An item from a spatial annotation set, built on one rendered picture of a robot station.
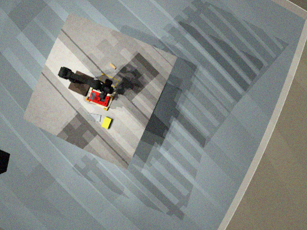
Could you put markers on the yellow rectangular block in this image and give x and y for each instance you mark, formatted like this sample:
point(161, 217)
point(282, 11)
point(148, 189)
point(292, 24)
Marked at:
point(107, 122)

